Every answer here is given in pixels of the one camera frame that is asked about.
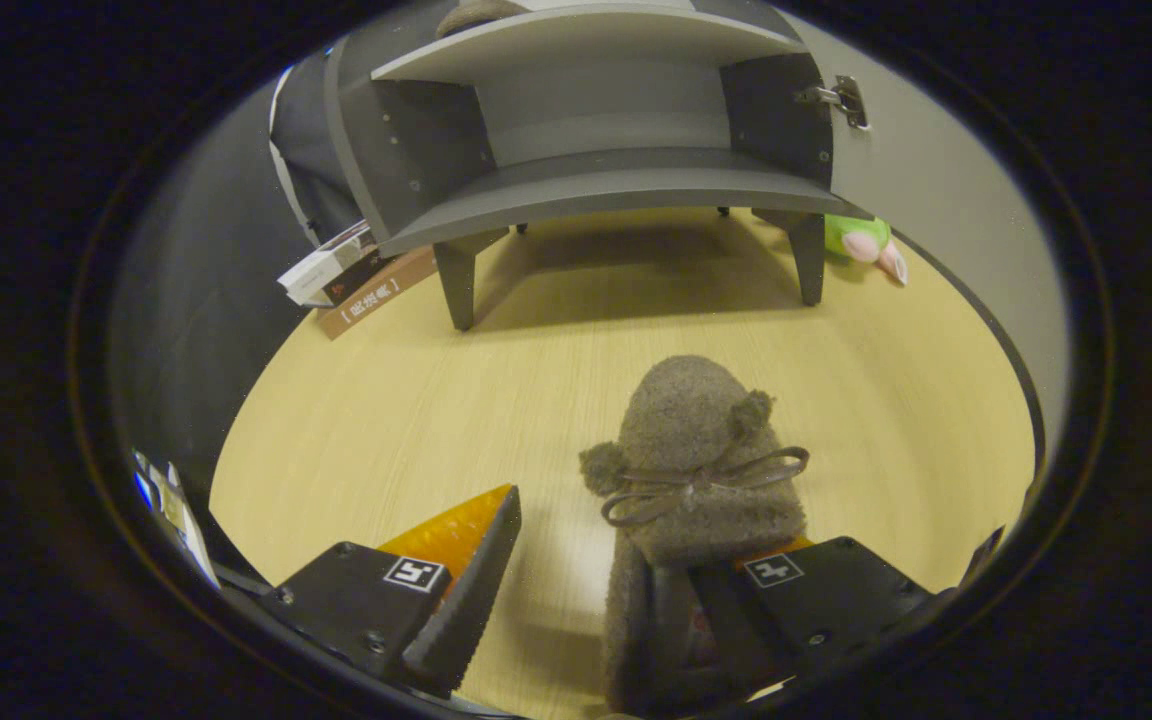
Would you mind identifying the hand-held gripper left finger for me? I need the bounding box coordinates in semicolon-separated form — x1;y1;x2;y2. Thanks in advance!
258;484;523;699

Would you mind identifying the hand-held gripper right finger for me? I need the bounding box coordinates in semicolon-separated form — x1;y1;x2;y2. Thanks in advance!
686;535;939;701

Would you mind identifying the grey shoe cabinet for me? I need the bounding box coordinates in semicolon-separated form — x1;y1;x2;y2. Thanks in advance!
324;0;872;333

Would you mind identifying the metal door hinge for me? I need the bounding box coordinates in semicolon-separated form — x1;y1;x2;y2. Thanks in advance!
796;75;872;131

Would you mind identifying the pile of small clutter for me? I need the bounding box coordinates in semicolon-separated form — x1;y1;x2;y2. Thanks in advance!
151;460;222;589

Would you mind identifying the brown book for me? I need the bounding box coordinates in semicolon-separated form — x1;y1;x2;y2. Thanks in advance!
316;245;439;341

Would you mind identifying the blue printed poster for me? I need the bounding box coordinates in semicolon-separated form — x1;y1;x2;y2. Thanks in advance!
132;450;165;516

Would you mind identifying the green pink plush toy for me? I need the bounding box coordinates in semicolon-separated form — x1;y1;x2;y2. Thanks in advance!
824;213;909;287

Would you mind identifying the black backdrop cloth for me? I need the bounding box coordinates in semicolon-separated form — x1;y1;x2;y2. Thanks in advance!
111;50;367;521

